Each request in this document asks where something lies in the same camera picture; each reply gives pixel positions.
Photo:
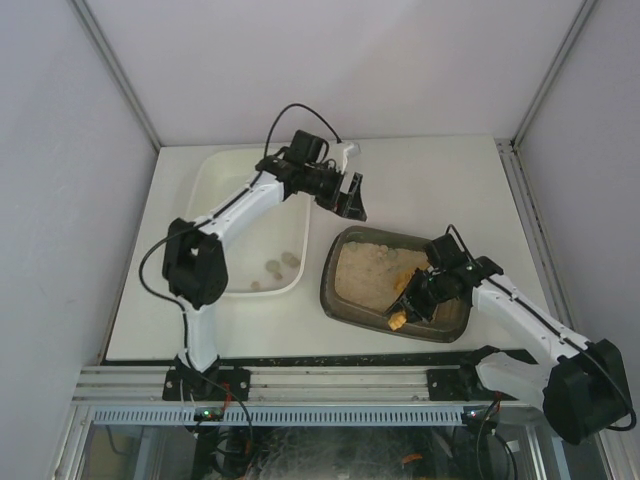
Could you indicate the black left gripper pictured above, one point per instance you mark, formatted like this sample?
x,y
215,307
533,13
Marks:
x,y
339,190

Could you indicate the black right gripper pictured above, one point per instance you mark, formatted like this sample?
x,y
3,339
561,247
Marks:
x,y
417,298

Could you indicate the orange plastic litter scoop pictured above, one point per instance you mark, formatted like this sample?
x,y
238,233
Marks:
x,y
398,318

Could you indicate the dark grey litter box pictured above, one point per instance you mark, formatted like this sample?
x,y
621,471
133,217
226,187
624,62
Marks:
x,y
357,287

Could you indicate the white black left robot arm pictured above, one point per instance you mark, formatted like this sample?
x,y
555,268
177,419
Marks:
x,y
194,263

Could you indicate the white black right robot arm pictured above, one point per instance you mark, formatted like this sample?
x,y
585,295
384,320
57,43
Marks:
x,y
580,386

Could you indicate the white plastic waste tub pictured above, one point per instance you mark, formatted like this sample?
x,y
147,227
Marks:
x,y
282,228

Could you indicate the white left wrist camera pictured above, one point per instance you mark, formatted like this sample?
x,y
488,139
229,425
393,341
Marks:
x,y
341,153

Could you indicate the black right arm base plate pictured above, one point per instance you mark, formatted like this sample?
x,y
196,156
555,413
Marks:
x,y
453,384

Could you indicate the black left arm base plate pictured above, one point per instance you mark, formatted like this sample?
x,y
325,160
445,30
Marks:
x,y
221,385

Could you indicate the grey slotted cable duct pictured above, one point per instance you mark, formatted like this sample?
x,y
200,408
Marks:
x,y
289,416

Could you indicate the right aluminium corner post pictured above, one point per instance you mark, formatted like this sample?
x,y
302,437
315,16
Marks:
x,y
554,69

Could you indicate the aluminium corner post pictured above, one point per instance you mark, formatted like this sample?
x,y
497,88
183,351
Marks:
x,y
554,69
107,55

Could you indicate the aluminium mounting rail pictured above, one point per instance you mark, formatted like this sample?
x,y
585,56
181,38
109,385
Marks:
x,y
270,385

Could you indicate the left aluminium corner post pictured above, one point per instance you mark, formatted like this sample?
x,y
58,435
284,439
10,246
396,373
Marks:
x,y
107,55

